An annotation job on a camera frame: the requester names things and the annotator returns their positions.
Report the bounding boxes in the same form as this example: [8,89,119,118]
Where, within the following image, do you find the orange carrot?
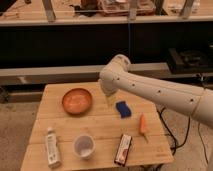
[139,114,149,143]

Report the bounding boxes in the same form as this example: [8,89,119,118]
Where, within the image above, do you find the clear plastic cup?
[73,134,95,160]

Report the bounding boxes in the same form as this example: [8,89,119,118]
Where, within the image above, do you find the orange ceramic bowl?
[62,88,93,115]

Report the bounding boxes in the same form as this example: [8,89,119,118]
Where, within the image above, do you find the wooden table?
[21,82,173,171]

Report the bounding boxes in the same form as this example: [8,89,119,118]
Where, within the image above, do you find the black rectangular candy box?
[114,134,132,166]

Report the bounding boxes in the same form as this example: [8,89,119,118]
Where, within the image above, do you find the white squeeze bottle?
[45,127,61,169]

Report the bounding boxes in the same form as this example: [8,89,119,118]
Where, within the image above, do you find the black box on shelf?
[167,48,213,74]

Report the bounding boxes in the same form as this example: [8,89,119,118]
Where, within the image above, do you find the blue sponge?
[116,101,131,118]

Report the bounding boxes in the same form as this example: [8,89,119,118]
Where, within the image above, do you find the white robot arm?
[99,54,213,129]

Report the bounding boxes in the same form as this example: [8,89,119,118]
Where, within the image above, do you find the clutter tray on shelf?
[98,0,156,16]

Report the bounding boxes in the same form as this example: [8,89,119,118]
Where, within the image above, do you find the black power cable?
[158,106,213,171]

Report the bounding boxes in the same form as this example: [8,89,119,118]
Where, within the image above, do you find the long metal shelf rack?
[0,0,213,85]

